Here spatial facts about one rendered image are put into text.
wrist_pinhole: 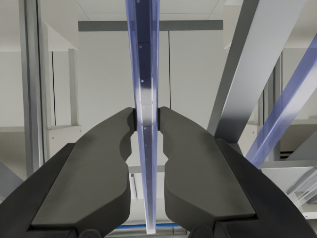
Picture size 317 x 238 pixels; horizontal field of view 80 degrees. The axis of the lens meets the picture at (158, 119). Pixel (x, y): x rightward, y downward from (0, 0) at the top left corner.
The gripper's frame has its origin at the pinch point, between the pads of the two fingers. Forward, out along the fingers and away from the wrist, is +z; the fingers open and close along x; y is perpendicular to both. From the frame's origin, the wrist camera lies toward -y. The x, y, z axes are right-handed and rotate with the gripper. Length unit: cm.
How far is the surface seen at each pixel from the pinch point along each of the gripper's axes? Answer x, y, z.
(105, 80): -44, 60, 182
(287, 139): 51, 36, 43
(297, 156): 39, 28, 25
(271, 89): 37, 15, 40
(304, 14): 54, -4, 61
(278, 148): 38, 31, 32
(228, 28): 40, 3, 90
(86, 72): -64, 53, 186
